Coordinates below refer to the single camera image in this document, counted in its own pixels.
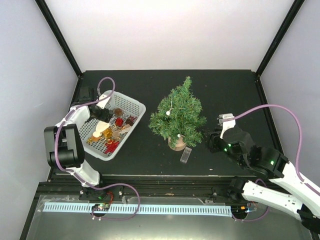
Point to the dark pine cone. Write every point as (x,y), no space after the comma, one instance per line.
(130,121)

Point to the white perforated plastic basket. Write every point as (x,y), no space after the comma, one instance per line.
(96,146)

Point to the small green christmas tree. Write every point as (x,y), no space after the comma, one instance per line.
(178,117)

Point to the gold gift box ornament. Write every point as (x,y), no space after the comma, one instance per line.
(108,133)

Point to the white slotted cable duct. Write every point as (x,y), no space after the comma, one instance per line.
(143,209)

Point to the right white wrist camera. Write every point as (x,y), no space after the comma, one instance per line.
(226,121)

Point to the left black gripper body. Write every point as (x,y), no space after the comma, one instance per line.
(105,117)

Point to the red gift box ornament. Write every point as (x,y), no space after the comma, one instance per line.
(119,122)

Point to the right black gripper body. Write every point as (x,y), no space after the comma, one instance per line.
(214,147)

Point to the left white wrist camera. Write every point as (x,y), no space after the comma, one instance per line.
(103,101)

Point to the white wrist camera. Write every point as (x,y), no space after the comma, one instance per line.
(103,101)
(226,121)

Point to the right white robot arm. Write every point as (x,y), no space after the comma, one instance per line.
(265,163)

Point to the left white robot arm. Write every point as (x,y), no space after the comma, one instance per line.
(63,145)

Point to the clear battery box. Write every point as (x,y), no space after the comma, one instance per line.
(185,155)

